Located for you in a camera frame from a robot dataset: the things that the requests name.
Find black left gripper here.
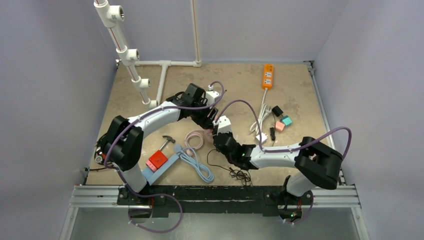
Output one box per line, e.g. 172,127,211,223
190,98,217,129

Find thin black adapter cable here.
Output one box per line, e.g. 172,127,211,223
268,114,277,147

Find salmon pink USB charger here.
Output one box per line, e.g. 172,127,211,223
274,121,286,133

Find white power cord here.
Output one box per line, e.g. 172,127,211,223
249,87,273,145

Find black power adapter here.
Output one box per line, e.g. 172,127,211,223
271,105,284,117

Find teal USB charger plug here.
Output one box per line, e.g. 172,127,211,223
280,115,293,126

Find orange power strip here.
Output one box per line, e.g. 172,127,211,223
261,64,274,90

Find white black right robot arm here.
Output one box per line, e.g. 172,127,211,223
213,132,343,204

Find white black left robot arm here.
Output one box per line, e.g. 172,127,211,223
99,83,226,205

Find red cube socket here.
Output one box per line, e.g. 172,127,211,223
148,150,168,170

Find small pink plug block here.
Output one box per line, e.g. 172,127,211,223
146,160,157,173

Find black steel claw hammer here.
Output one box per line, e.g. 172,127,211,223
158,135,176,152

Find light blue power strip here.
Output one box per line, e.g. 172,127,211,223
142,144,183,186

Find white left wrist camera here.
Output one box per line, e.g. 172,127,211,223
205,84,221,106

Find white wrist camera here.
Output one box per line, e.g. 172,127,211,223
214,115,232,134
205,84,221,106

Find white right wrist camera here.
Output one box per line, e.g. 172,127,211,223
214,115,232,134

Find pink coiled cable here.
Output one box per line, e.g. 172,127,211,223
183,129,215,157

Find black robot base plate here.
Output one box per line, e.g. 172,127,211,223
117,185,312,218

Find light blue coiled cable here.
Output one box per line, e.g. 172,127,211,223
178,147,216,184

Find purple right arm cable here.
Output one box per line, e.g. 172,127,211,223
213,99,353,225

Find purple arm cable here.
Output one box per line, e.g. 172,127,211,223
213,99,353,225
103,81,226,234

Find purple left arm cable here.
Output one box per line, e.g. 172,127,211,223
103,81,226,234

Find aluminium rail frame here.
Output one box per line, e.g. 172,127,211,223
60,61,363,240

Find white PVC pipe frame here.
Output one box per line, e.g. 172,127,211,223
93,0,203,110

